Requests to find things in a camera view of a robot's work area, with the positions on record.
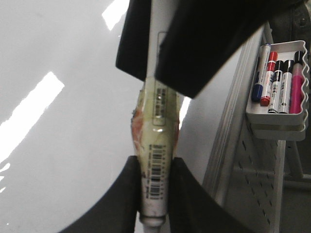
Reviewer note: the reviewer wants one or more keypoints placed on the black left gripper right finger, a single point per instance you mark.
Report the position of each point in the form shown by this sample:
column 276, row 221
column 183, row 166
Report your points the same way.
column 192, row 209

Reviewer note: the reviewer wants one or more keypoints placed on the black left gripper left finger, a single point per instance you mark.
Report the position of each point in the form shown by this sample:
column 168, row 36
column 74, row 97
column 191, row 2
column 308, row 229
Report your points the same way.
column 116, row 210

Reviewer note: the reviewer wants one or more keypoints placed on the white black whiteboard marker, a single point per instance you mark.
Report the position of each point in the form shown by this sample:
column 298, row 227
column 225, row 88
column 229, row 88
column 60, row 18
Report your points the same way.
column 155, row 125

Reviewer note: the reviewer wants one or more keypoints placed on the white perforated pegboard panel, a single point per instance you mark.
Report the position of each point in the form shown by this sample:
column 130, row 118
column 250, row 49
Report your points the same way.
column 250, row 182

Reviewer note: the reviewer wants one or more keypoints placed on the white marker tray holder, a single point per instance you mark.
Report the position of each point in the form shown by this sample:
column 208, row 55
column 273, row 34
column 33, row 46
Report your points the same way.
column 289, row 127

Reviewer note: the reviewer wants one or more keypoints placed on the black marker left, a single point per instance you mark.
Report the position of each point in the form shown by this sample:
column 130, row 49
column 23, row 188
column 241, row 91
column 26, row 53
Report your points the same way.
column 276, row 85

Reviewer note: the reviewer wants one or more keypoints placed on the black marker right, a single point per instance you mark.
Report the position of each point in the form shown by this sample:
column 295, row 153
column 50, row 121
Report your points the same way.
column 284, row 103

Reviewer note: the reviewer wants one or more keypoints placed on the red capped marker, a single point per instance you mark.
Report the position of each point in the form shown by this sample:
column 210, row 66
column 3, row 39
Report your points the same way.
column 266, row 92

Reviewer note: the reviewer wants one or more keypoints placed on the pink marker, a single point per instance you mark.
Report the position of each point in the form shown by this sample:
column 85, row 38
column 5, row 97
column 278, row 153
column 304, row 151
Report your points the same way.
column 297, row 80

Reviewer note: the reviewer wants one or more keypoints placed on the blue capped marker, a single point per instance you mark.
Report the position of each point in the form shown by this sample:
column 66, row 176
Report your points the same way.
column 263, row 59

